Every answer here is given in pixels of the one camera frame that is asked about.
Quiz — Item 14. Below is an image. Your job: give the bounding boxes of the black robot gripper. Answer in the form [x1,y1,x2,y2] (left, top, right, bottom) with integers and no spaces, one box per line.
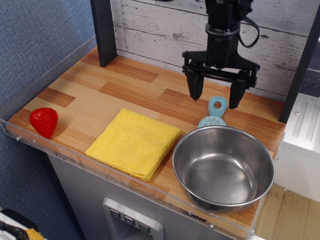
[182,33,260,109]

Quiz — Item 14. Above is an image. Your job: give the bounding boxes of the light blue plastic spatula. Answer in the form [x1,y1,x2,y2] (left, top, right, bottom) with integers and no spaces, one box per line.
[198,96,227,128]

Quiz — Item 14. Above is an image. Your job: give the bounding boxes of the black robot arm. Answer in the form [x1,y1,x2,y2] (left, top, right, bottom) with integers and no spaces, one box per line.
[182,0,260,109]

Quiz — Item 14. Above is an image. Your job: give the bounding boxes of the clear acrylic table guard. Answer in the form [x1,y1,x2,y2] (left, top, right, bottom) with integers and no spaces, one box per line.
[0,36,286,237]

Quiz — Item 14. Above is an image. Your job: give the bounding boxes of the stainless steel bowl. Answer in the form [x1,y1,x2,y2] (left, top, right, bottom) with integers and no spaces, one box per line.
[172,126,275,215]

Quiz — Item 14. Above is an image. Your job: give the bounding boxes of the yellow folded cloth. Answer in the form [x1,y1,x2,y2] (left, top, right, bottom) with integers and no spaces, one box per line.
[85,108,182,181]

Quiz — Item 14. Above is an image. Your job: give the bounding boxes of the silver dispenser button panel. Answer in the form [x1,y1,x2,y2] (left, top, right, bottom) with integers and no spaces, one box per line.
[102,197,165,240]

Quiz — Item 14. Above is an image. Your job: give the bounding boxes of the red toy strawberry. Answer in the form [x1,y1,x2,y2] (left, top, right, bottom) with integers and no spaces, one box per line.
[29,107,58,139]

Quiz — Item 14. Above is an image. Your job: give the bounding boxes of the yellow object bottom left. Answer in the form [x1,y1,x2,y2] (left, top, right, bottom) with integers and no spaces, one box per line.
[25,228,45,240]

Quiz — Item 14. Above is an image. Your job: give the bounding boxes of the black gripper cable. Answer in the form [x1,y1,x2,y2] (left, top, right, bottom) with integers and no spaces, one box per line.
[237,16,261,49]

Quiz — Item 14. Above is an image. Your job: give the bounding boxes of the dark right frame post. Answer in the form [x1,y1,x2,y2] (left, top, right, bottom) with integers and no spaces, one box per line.
[278,6,320,124]

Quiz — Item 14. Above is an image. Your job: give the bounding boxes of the dark frame post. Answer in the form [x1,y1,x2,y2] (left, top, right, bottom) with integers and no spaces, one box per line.
[278,6,320,124]
[90,0,118,67]

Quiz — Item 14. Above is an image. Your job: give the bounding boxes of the dark left frame post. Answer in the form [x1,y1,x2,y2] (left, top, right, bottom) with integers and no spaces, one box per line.
[90,0,118,67]

